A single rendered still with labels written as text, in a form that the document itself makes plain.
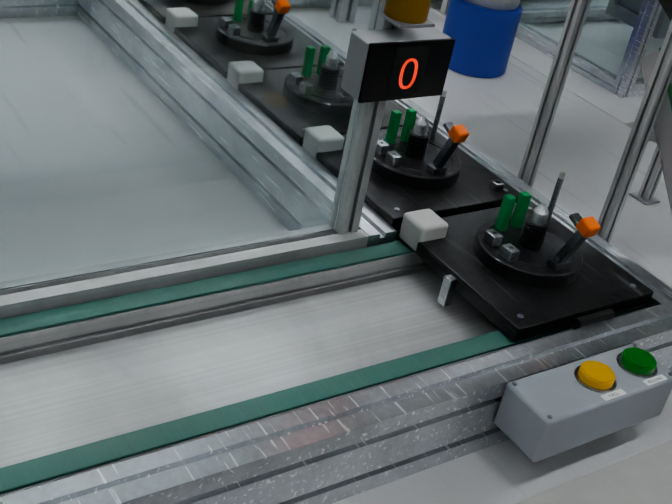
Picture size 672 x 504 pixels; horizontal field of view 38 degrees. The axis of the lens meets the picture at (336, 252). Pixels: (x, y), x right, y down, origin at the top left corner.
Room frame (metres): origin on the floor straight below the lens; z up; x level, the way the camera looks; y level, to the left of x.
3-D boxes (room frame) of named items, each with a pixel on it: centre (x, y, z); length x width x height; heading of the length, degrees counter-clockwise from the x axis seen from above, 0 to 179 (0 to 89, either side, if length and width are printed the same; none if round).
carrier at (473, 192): (1.32, -0.08, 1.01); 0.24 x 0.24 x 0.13; 39
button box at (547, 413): (0.90, -0.31, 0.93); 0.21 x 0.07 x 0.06; 129
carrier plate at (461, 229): (1.12, -0.24, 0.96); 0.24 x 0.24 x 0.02; 39
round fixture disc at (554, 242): (1.12, -0.24, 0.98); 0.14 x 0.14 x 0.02
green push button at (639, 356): (0.95, -0.37, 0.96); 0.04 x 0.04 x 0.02
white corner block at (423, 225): (1.14, -0.11, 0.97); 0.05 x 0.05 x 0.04; 39
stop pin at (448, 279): (1.05, -0.15, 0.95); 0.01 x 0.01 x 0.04; 39
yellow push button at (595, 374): (0.90, -0.31, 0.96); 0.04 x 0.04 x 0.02
